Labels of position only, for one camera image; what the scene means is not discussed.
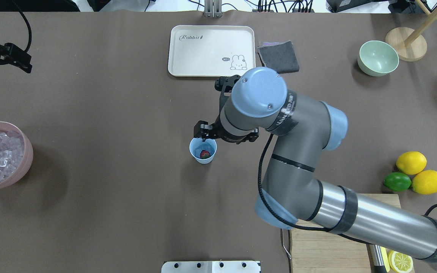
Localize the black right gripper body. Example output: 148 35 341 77
193 75 259 144

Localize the red strawberry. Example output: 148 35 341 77
199 150 211 160

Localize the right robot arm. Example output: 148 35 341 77
194 67 437 271

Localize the light blue cup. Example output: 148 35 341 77
189 138 217 164

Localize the wooden cup stand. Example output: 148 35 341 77
385 0 437 62

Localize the cream rabbit serving tray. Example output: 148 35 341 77
168 25 256 77

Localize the pink bowl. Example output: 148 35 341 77
0 121 33 189

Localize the grey folded cloth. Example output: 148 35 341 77
258 41 300 73

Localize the wooden cutting board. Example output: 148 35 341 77
282 193 415 273

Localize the mint green bowl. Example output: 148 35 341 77
357 40 399 77

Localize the green lime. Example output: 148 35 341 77
383 172 412 191

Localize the yellow lemon upper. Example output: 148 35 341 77
395 151 427 175

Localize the yellow lemon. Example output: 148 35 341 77
395 151 427 175
411 170 437 195

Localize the yellow lemon lower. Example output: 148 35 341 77
411 170 437 195

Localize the lemon slice lower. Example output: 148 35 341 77
387 250 414 273

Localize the black left camera cable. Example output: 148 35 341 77
8 0 32 53

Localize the aluminium frame post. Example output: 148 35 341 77
203 0 223 18

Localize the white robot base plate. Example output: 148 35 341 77
161 260 262 273

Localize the steel handled knife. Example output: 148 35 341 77
367 244 390 273

